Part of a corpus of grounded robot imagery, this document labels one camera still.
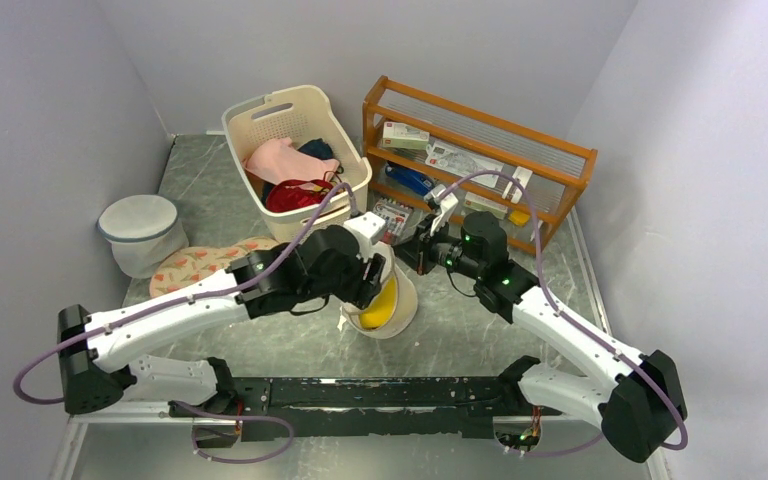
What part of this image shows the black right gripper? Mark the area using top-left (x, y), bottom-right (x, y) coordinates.
top-left (390, 214), bottom-right (483, 280)

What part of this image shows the yellow bra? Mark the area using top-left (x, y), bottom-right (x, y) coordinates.
top-left (358, 277), bottom-right (398, 330)

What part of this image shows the white mesh laundry bag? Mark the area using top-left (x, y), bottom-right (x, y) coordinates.
top-left (338, 243), bottom-right (418, 340)

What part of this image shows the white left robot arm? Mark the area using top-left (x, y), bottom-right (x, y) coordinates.
top-left (59, 226), bottom-right (393, 416)

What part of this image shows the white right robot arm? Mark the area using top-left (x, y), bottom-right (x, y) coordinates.
top-left (395, 213), bottom-right (687, 463)

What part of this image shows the cream plastic laundry basket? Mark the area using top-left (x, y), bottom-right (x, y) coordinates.
top-left (222, 85), bottom-right (372, 242)

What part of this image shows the floral pink bra bag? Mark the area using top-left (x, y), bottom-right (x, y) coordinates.
top-left (149, 236), bottom-right (278, 298)

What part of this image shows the pack of coloured markers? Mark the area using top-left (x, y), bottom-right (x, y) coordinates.
top-left (372, 198), bottom-right (415, 246)

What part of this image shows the blue stapler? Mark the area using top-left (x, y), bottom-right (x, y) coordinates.
top-left (385, 163), bottom-right (435, 197)

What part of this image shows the green white box lower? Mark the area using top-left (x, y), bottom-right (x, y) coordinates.
top-left (464, 192), bottom-right (508, 220)

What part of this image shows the green white box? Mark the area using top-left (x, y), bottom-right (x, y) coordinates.
top-left (464, 192), bottom-right (508, 220)
top-left (381, 121), bottom-right (430, 150)

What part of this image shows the clear blister pack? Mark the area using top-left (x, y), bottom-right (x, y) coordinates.
top-left (424, 139), bottom-right (504, 177)

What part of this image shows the red garment in basket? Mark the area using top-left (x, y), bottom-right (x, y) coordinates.
top-left (265, 180), bottom-right (334, 213)

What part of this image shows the orange wooden shelf rack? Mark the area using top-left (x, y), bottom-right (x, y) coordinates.
top-left (362, 76), bottom-right (598, 253)

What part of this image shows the yellow small block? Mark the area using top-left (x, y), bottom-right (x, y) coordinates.
top-left (507, 210), bottom-right (531, 227)

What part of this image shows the green white box upper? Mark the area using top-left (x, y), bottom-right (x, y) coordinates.
top-left (381, 121), bottom-right (430, 150)

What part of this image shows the white pen on shelf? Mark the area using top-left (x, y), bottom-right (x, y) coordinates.
top-left (529, 220), bottom-right (544, 243)

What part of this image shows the dark blue garment in basket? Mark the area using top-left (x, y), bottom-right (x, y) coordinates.
top-left (297, 138), bottom-right (335, 161)

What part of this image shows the pink cloth in basket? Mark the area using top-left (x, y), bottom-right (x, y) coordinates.
top-left (241, 137), bottom-right (340, 193)

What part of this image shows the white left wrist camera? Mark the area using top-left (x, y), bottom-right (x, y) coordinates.
top-left (342, 212), bottom-right (386, 261)

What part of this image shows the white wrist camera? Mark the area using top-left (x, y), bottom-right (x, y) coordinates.
top-left (342, 212), bottom-right (386, 261)
top-left (423, 184), bottom-right (459, 236)

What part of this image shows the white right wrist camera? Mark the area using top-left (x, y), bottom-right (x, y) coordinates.
top-left (423, 184), bottom-right (459, 236)

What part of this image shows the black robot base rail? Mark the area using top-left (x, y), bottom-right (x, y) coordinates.
top-left (196, 374), bottom-right (537, 442)

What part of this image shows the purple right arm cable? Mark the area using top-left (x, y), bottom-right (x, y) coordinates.
top-left (435, 170), bottom-right (689, 460)

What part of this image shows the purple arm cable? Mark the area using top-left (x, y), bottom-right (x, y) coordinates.
top-left (435, 170), bottom-right (689, 460)
top-left (12, 182), bottom-right (362, 465)

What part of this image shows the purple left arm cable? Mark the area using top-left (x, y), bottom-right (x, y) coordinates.
top-left (12, 182), bottom-right (362, 465)

